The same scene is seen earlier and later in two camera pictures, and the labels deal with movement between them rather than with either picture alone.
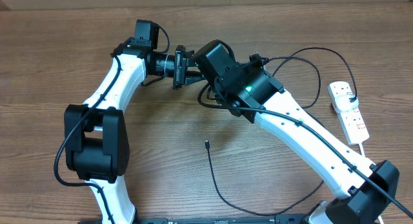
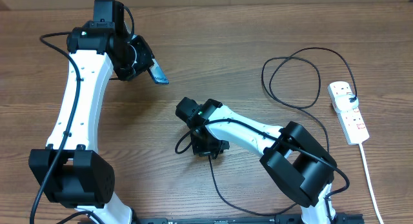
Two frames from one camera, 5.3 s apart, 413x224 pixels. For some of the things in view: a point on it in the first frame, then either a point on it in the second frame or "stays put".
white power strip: (352, 124) stays put
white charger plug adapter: (343, 103) stays put
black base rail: (288, 219) stays put
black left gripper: (181, 75) → (146, 55)
